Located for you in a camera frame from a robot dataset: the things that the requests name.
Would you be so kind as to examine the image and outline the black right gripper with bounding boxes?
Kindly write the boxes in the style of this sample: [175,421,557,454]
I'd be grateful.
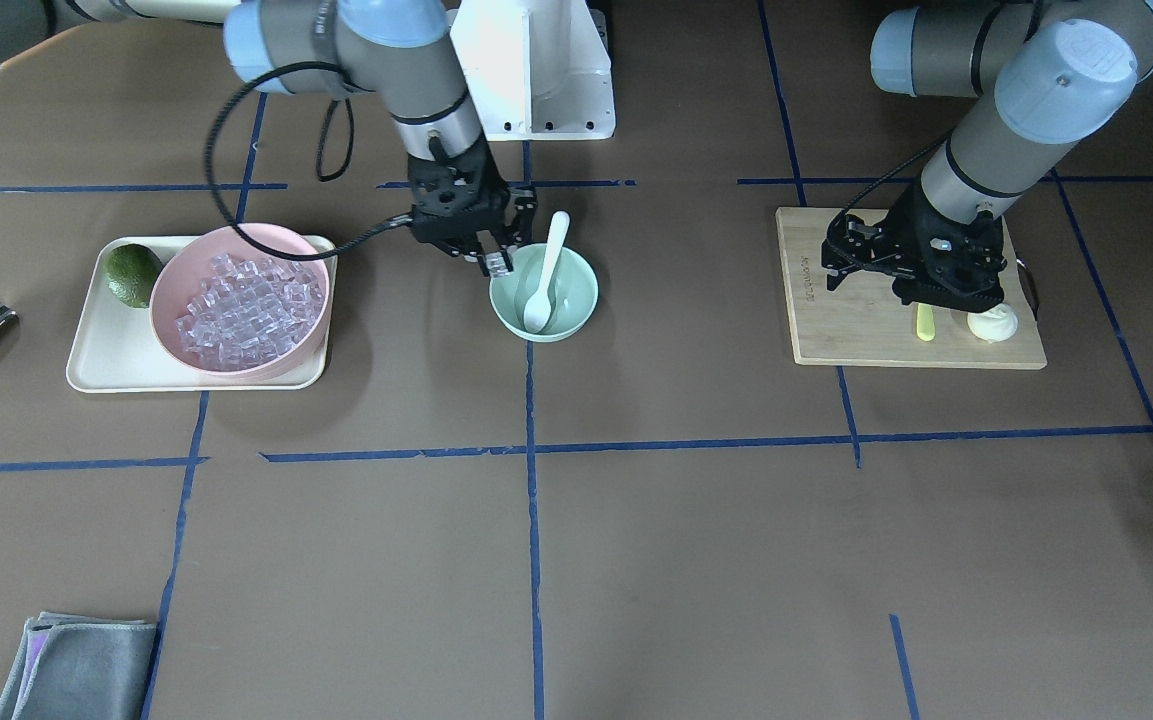
[407,135,538,273]

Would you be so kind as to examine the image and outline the pink bowl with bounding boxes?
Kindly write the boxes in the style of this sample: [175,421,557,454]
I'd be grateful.
[142,228,337,391]

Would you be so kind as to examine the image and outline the green lime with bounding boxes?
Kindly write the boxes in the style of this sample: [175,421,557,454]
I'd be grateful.
[101,243,165,309]

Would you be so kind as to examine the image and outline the metal cutting board handle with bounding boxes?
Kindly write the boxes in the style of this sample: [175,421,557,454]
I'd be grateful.
[1015,258,1041,322]

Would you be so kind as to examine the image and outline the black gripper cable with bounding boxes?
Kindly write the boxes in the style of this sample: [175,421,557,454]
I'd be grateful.
[836,130,957,226]
[202,62,417,263]

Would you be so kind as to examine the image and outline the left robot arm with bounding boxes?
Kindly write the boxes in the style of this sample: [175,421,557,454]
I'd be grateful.
[820,1,1153,313]

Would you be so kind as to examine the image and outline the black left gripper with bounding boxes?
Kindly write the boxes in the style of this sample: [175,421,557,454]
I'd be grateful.
[820,183,1009,312]

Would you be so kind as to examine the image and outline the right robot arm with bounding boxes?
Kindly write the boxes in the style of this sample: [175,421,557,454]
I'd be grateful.
[0,1,536,278]

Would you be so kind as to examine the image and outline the clear ice cubes pile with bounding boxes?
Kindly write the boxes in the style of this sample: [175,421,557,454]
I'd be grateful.
[172,252,326,373]

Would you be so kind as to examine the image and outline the wooden cutting board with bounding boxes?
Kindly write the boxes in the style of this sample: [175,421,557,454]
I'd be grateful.
[774,208,1047,370]

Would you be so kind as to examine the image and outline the yellow plastic knife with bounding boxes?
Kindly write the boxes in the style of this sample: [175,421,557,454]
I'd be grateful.
[915,303,937,343]

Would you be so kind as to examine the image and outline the grey folded cloth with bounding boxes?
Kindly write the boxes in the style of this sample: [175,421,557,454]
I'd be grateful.
[0,612,157,719]

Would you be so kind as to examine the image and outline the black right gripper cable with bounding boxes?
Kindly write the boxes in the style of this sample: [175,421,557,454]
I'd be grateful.
[202,62,417,263]

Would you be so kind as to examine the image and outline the single clear ice cube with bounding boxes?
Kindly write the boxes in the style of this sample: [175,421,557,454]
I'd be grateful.
[481,252,515,279]

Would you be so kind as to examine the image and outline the white plastic spoon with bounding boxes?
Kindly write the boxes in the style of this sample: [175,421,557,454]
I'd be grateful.
[522,211,571,333]

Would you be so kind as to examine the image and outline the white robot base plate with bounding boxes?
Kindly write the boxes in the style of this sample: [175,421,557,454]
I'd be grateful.
[447,1,617,142]

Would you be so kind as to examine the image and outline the beige plastic tray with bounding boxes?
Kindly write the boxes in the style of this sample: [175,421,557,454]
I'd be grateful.
[67,234,332,393]

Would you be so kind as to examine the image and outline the mint green bowl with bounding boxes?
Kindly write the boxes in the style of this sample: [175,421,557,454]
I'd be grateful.
[488,243,600,343]

